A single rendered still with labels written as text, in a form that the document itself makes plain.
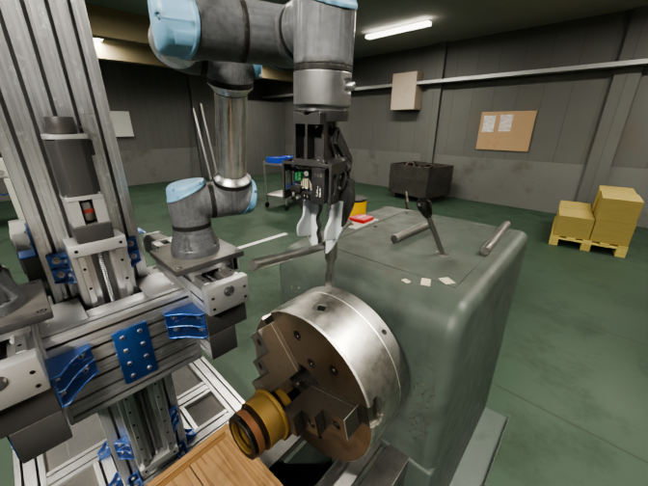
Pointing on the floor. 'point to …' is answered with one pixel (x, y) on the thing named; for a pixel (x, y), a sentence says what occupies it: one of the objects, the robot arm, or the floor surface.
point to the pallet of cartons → (600, 220)
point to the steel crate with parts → (420, 179)
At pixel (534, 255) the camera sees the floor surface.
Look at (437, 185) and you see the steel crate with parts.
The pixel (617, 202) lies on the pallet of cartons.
